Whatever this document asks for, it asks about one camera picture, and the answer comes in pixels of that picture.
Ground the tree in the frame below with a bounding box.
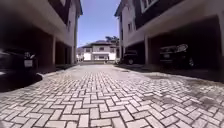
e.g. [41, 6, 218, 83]
[105, 35, 120, 46]

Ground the dark building with carports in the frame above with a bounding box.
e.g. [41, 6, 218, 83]
[0, 0, 84, 75]

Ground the dark car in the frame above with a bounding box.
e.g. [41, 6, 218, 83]
[0, 48, 44, 92]
[121, 49, 140, 66]
[158, 43, 196, 70]

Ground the grey brick paved lane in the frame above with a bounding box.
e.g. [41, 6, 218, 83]
[0, 63, 224, 128]

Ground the pale house with dark roof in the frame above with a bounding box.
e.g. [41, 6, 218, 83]
[76, 39, 120, 64]

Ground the dark building with white balcony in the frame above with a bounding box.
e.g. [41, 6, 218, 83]
[114, 0, 224, 83]

